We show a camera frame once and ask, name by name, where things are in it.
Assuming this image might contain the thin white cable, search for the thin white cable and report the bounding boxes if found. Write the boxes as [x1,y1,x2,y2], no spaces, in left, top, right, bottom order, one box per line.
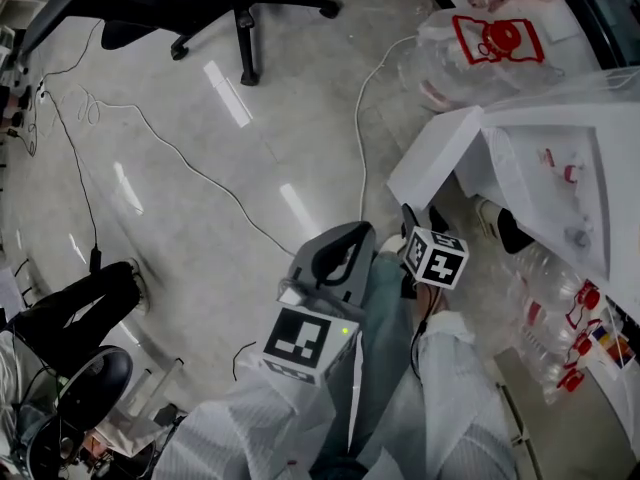
[77,85,299,259]

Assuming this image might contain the person's left forearm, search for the person's left forearm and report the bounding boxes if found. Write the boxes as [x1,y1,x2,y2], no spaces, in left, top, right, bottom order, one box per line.
[152,362,351,480]

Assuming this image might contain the small colourful carton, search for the small colourful carton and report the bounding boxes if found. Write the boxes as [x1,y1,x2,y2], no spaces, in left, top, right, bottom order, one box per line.
[589,319,635,370]

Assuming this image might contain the black cable with adapter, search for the black cable with adapter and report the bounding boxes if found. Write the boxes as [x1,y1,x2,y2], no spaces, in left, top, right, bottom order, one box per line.
[37,81,104,275]

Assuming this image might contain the thin black floor cable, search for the thin black floor cable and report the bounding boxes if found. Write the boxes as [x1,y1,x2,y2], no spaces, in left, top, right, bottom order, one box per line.
[231,340,258,383]

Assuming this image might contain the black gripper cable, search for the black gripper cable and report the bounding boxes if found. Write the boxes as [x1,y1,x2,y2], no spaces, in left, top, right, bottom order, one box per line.
[408,287,444,385]

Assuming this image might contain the grey metal frame stand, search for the grey metal frame stand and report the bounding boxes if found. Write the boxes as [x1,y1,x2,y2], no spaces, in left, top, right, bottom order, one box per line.
[99,355,187,460]

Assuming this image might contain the person's right forearm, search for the person's right forearm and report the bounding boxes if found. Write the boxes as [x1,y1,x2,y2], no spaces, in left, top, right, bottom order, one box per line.
[412,283,519,480]

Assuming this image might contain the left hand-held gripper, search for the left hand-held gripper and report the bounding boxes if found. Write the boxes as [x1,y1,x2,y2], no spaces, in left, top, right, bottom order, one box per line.
[261,220,377,388]

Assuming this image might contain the person's striped white coat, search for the person's striped white coat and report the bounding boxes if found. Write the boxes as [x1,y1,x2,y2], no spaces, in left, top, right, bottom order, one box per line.
[152,312,519,480]

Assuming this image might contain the black office chair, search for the black office chair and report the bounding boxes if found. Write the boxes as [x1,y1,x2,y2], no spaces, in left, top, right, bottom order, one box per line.
[19,0,344,87]

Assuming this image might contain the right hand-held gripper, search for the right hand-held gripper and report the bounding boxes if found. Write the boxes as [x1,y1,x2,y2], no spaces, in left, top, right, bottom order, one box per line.
[399,202,470,302]

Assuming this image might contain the black round chair back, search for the black round chair back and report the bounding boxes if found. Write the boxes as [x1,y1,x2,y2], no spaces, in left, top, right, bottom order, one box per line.
[55,345,135,433]

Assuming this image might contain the person's jeans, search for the person's jeans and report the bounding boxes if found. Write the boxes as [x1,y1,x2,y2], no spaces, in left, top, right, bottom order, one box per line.
[309,251,426,480]

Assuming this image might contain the white water dispenser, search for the white water dispenser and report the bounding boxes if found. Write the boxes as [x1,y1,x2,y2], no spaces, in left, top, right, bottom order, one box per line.
[387,105,640,319]

